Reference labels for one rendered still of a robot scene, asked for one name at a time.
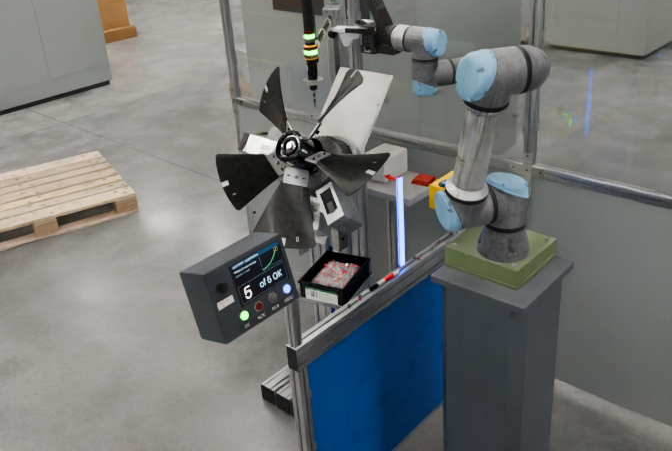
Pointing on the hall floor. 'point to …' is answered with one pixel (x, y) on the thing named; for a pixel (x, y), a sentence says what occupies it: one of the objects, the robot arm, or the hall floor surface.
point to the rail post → (302, 409)
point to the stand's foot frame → (279, 390)
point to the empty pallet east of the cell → (61, 196)
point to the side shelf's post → (392, 235)
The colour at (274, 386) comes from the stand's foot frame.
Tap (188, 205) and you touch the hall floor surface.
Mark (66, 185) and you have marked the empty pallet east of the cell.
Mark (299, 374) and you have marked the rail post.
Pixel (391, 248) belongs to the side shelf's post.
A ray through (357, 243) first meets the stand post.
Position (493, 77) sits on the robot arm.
